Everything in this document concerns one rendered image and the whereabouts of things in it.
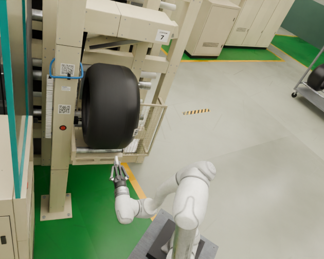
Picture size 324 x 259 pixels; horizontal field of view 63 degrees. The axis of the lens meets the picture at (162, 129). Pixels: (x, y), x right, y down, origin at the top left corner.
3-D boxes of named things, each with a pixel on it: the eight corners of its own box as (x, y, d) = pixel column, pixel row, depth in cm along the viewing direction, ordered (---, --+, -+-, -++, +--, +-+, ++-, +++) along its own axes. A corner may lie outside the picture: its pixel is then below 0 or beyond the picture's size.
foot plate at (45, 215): (40, 221, 233) (40, 220, 232) (40, 195, 252) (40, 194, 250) (72, 218, 244) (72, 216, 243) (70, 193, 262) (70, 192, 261)
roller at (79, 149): (74, 152, 190) (74, 153, 186) (74, 146, 190) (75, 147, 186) (121, 151, 204) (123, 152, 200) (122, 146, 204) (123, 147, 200)
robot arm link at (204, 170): (177, 164, 131) (171, 184, 121) (205, 149, 121) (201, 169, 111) (193, 180, 135) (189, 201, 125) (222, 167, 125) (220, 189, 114)
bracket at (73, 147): (70, 161, 186) (72, 151, 180) (68, 123, 213) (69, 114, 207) (75, 160, 187) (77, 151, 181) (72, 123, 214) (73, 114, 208)
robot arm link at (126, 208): (110, 200, 159) (127, 202, 167) (113, 226, 150) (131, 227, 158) (120, 192, 154) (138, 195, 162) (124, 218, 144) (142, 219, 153)
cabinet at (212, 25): (190, 58, 607) (212, 3, 530) (177, 47, 638) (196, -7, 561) (217, 59, 657) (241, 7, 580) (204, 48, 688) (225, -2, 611)
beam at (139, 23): (79, 32, 164) (82, 6, 154) (77, 16, 181) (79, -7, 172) (168, 46, 188) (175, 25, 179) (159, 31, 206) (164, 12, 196)
